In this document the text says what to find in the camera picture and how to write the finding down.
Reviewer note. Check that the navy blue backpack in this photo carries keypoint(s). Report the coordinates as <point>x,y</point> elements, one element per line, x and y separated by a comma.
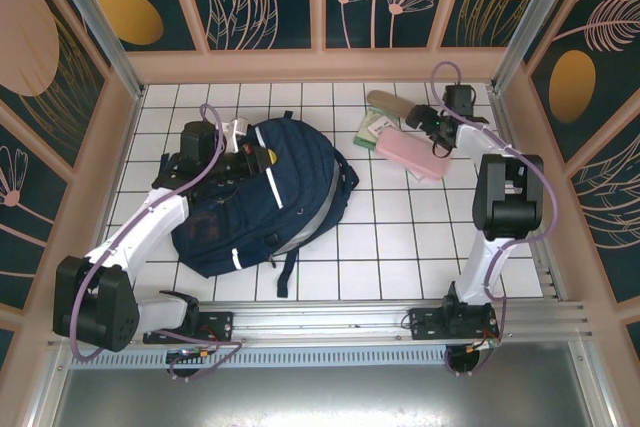
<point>290,187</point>

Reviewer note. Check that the tan pencil pouch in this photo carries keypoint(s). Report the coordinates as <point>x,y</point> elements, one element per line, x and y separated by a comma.
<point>387,101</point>

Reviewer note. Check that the pink pencil case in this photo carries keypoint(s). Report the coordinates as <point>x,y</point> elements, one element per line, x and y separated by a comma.
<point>410,152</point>

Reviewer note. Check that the green notebook with white label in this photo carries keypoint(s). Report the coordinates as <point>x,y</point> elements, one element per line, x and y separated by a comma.
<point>372,127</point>

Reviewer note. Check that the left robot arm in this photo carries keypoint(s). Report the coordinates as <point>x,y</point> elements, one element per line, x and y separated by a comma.
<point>145,227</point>

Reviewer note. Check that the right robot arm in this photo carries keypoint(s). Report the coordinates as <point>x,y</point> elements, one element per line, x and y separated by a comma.
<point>505,197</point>

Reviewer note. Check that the steel tray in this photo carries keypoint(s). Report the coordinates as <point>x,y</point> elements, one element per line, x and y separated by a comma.
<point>320,397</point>

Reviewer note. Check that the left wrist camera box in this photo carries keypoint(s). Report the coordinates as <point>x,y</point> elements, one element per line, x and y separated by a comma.
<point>236,129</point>

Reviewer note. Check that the aluminium corner post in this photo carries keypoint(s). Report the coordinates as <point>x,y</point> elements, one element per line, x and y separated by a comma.
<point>100,32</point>
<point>530,22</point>

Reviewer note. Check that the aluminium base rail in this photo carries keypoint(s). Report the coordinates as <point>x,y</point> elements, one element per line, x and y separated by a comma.
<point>320,317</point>

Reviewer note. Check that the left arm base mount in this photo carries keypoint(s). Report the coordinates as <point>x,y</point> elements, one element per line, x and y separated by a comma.
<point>215,322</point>

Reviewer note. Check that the aluminium side rail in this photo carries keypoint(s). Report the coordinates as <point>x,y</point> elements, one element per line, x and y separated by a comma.
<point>550,277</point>

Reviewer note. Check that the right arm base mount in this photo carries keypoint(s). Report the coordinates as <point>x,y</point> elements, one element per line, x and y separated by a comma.
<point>430,327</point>

